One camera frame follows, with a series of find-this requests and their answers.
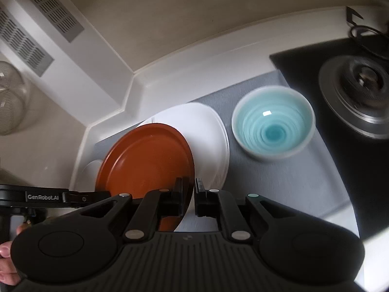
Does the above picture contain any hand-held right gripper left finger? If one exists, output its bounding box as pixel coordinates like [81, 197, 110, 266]
[80, 177, 185, 243]

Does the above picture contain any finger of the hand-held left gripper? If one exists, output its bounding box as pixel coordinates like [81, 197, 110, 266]
[67, 190, 112, 208]

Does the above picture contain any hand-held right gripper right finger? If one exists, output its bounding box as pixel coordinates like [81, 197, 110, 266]
[194, 177, 293, 244]

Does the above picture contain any brown plate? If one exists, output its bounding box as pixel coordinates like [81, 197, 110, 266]
[95, 123, 195, 232]

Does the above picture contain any person's left hand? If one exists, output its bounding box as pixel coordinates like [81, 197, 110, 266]
[0, 223, 32, 287]

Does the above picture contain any white plate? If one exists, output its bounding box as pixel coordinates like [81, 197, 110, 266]
[83, 159, 106, 190]
[136, 102, 230, 232]

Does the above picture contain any grey mat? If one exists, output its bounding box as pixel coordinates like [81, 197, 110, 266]
[94, 69, 352, 220]

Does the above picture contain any light blue bowl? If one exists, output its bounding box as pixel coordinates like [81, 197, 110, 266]
[231, 86, 317, 161]

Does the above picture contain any grey vent grille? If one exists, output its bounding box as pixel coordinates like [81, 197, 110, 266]
[11, 0, 85, 43]
[0, 6, 55, 78]

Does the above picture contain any black gas stove top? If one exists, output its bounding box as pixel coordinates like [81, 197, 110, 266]
[269, 35, 389, 239]

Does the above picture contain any silver stove burner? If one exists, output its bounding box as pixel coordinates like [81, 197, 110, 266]
[318, 55, 389, 140]

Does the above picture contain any black pan support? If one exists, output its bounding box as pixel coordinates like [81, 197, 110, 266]
[346, 5, 389, 59]

